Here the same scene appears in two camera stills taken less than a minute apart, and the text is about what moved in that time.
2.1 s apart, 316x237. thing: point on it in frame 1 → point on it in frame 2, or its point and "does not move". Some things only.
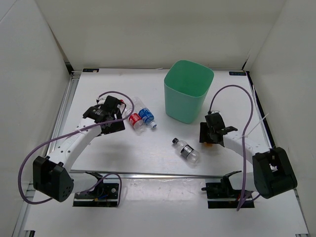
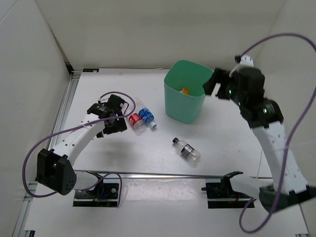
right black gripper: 203,137 → 217,77
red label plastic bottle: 136,120 does not move
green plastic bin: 186,86 does not move
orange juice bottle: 208,144 → 185,91
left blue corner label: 90,70 does not move
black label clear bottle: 192,155 does not move
